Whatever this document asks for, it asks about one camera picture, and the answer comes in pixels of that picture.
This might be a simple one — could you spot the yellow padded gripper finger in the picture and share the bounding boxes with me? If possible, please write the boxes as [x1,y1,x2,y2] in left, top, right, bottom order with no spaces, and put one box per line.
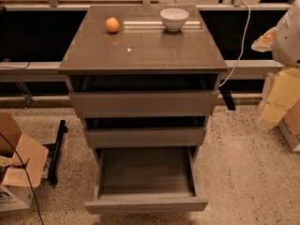
[251,27,276,53]
[256,67,300,128]

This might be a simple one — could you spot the orange fruit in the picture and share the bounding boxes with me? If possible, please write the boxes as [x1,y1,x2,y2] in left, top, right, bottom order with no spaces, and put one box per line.
[105,17,119,33]

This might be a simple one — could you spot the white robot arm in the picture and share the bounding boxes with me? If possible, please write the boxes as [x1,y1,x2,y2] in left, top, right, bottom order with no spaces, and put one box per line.
[251,0,300,129]

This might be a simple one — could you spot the grey top drawer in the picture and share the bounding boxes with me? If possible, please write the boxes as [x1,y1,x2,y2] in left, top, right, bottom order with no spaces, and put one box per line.
[69,91,218,118]

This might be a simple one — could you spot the grey drawer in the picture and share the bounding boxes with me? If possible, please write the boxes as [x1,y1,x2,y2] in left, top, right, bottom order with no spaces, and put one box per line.
[84,127,206,148]
[69,91,218,118]
[84,147,208,214]

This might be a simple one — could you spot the grey drawer cabinet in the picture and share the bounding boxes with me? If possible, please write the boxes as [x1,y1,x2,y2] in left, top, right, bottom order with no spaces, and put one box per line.
[57,5,229,166]

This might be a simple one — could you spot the grey middle drawer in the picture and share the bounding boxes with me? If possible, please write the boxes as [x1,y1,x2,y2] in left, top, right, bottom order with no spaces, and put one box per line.
[84,127,206,148]

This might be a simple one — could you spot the grey bottom drawer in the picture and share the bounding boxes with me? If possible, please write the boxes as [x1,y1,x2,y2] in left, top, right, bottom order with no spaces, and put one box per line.
[84,147,208,214]

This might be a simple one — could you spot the cardboard box right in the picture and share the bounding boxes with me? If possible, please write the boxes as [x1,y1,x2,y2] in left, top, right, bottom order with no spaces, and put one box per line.
[279,100,300,152]

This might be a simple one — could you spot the white ceramic bowl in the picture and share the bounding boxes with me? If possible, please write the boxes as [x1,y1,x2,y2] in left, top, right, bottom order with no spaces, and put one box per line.
[160,8,189,32]

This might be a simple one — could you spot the black metal stand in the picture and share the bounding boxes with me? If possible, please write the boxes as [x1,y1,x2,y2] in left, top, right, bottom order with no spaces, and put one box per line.
[45,120,68,186]

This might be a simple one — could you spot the open cardboard box left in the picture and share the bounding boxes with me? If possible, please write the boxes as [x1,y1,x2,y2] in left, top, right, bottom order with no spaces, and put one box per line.
[0,112,49,212]

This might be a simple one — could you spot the white cable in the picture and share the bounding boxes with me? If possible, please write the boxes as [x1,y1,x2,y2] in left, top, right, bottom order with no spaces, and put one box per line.
[218,3,252,88]

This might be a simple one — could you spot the black table leg bracket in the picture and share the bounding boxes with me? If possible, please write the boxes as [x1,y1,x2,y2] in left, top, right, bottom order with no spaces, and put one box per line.
[218,85,235,111]

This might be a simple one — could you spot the black cable left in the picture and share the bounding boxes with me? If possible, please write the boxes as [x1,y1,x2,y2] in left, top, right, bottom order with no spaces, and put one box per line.
[0,131,45,225]

